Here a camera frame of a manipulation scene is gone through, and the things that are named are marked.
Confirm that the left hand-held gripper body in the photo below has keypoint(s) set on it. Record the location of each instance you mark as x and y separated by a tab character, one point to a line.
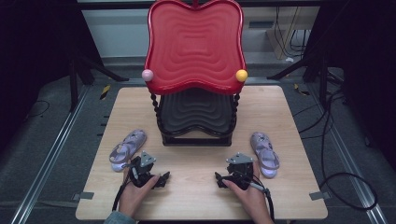
141	172

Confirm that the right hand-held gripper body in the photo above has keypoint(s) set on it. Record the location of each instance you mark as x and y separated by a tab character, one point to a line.
239	172

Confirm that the lilac child sandal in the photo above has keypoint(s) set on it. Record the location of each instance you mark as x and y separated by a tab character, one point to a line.
264	152
129	146

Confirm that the red and black two-tier rack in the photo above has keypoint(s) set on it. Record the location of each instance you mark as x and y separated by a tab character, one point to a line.
194	46

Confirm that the person's left hand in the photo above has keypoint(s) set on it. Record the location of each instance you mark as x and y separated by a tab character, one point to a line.
134	199

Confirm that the person's right hand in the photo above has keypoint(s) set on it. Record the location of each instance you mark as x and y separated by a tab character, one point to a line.
252	202

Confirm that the yellow and black floor tape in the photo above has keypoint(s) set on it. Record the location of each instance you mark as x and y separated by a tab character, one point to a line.
105	91
296	87

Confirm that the black metal stand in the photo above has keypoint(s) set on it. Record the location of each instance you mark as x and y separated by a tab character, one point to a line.
73	87
322	77

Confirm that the small white object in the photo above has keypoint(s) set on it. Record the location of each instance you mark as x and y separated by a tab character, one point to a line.
289	59

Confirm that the dark curtain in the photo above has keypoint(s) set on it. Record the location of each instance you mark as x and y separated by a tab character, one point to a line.
37	62
367	62

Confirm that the metal floor rail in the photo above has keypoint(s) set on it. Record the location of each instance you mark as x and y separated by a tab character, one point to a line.
51	158
348	158

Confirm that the grey wall vent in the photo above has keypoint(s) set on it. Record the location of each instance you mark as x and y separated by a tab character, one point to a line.
261	25

